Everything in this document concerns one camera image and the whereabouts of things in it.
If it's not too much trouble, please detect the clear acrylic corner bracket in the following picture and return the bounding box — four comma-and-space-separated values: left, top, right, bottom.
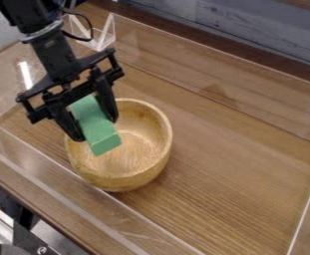
68, 14, 116, 52

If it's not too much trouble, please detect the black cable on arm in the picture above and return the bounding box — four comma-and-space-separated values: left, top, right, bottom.
60, 7, 96, 43

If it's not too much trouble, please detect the black metal bracket with bolt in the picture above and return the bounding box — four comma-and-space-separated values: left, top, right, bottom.
12, 220, 62, 255

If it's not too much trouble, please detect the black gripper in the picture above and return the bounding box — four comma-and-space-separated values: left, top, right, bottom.
16, 28, 124, 141

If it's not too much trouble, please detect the brown wooden bowl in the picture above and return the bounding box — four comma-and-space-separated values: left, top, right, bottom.
64, 98, 172, 192

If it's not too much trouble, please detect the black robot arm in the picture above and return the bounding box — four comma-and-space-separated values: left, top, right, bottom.
0, 0, 124, 141

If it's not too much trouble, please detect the clear acrylic tray enclosure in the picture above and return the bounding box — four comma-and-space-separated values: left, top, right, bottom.
0, 18, 310, 255

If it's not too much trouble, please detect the green rectangular block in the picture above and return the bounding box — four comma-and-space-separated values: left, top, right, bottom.
69, 95, 121, 156

